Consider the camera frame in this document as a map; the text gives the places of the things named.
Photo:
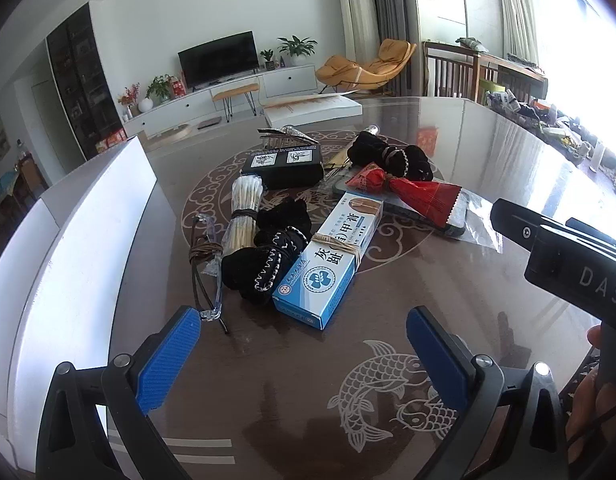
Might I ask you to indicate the red flower bouquet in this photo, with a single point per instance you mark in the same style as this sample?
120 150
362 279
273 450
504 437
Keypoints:
129 96

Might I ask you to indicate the clear safety glasses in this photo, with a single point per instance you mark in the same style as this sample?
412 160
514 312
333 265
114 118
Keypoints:
215 305

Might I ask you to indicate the white television cabinet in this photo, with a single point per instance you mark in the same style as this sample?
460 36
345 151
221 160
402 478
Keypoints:
288 80

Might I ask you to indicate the black scrunchie with trim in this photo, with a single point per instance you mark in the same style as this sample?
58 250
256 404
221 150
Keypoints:
368 152

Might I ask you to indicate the red snack packet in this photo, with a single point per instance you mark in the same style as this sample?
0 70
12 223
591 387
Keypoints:
417 195

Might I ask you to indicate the large potted plant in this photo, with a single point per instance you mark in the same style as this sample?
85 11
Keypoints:
295 47

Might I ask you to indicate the blue and white ointment box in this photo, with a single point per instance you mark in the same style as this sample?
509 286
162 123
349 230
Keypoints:
328 265

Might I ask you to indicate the red gift box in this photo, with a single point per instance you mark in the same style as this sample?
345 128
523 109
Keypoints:
178 88

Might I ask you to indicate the wooden chair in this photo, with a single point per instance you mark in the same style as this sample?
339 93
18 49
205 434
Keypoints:
447 75

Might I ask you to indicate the leafy plant in white vase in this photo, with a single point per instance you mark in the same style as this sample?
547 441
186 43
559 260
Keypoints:
159 87

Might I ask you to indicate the black television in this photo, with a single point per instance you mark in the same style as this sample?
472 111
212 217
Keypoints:
218 60

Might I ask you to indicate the white flat box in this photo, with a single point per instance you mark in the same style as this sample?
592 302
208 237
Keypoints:
313 110

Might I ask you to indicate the bundle of cotton swabs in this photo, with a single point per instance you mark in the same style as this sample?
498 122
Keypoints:
243 210

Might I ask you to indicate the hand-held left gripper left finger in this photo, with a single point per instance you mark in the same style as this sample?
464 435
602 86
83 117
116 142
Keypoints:
168 355

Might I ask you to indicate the covered standing air conditioner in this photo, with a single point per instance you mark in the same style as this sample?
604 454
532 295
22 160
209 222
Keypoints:
355 5

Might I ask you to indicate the black case in plastic bag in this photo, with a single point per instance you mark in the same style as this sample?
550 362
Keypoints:
476 226

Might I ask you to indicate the person's right hand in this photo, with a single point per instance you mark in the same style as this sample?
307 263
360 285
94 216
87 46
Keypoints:
597 420

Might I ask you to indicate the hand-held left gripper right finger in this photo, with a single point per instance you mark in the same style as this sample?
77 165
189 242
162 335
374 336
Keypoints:
437 360

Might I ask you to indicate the rhinestone hair comb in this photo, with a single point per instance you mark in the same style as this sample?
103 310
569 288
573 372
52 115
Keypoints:
288 135

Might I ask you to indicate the wooden side table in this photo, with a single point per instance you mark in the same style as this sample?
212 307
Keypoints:
512 72

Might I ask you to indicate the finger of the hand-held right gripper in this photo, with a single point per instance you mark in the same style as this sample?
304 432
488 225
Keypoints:
512 220
597 236

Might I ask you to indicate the wooden bench with metal legs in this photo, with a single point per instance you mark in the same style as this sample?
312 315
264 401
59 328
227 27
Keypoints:
235 91

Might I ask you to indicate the white sheer curtain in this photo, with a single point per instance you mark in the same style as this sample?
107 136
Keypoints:
522 10

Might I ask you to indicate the grey curtain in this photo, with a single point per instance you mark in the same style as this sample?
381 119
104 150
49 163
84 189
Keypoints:
395 0

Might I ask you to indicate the orange lounge chair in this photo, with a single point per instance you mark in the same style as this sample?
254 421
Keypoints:
368 67

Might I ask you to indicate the pile of assorted clutter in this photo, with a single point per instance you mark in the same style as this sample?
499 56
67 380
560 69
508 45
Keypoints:
552 115

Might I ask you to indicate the dark display cabinet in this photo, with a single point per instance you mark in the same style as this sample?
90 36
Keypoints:
83 85

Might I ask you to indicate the black box with white labels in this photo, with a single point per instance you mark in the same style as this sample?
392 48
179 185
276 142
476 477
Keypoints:
283 175

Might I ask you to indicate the small potted plant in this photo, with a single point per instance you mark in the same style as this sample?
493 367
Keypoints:
268 57

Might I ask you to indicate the small table with blue cloth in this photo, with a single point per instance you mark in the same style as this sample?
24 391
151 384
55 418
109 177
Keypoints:
13 180

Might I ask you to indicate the black stitched sock bundle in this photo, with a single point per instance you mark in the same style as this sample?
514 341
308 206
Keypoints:
248 270

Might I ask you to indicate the gold tube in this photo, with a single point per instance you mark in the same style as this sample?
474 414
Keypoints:
340 157

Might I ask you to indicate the white storage box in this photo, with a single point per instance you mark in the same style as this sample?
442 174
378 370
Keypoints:
88 235

